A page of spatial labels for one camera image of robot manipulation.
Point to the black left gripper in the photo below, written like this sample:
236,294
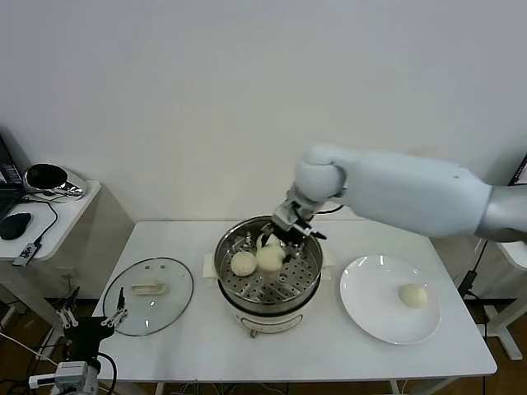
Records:
86,333

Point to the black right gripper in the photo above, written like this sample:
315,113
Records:
294,235

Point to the white steamed baozi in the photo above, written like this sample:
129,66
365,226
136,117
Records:
243,263
272,240
413,296
269,258

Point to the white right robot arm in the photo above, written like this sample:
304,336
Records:
391,189

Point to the perforated steel steamer basket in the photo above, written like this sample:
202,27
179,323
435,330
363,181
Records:
288,284

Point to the cream electric cooker base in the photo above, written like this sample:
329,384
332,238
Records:
267,323

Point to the grey usb hub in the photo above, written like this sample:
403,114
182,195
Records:
26,254

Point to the white side desk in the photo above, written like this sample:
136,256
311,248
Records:
66,222
510,259

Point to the white round plate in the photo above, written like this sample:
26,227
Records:
370,304

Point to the black computer mouse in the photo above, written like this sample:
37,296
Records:
15,225

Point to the black laptop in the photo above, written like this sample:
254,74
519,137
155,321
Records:
522,173
8,193

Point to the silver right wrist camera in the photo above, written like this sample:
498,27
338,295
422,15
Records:
285,214

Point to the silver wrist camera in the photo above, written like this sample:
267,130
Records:
285,214
66,372

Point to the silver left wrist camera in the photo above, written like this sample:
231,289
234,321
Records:
66,372

